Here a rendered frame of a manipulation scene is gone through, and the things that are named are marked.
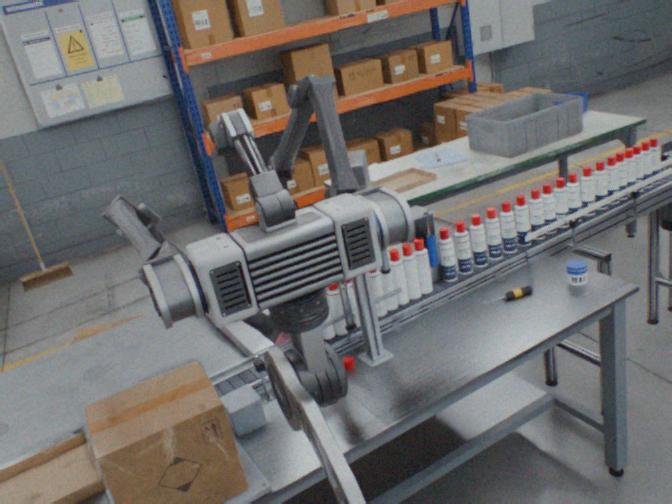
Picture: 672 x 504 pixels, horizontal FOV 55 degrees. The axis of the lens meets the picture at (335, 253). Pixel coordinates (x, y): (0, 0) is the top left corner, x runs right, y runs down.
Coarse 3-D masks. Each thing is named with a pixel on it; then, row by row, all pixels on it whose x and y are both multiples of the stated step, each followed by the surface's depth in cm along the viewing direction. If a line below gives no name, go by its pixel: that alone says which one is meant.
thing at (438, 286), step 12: (516, 252) 251; (492, 264) 246; (468, 276) 240; (444, 288) 235; (420, 300) 231; (396, 312) 226; (336, 336) 219; (240, 372) 209; (252, 372) 208; (264, 372) 207; (216, 384) 206; (228, 384) 205; (240, 384) 203
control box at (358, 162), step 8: (352, 152) 200; (360, 152) 199; (352, 160) 192; (360, 160) 191; (352, 168) 187; (360, 168) 187; (360, 176) 188; (368, 176) 201; (360, 184) 189; (368, 184) 195
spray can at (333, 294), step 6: (330, 288) 212; (336, 288) 213; (330, 294) 212; (336, 294) 212; (330, 300) 214; (336, 300) 213; (330, 306) 215; (336, 306) 214; (336, 312) 215; (342, 312) 215; (336, 324) 217; (342, 324) 217; (336, 330) 218; (342, 330) 217
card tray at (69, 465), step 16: (48, 448) 193; (64, 448) 196; (80, 448) 196; (16, 464) 190; (32, 464) 192; (48, 464) 192; (64, 464) 191; (80, 464) 189; (0, 480) 189; (16, 480) 188; (32, 480) 187; (48, 480) 185; (64, 480) 184; (80, 480) 183; (96, 480) 176; (0, 496) 183; (16, 496) 182; (32, 496) 180; (48, 496) 179; (64, 496) 172; (80, 496) 175
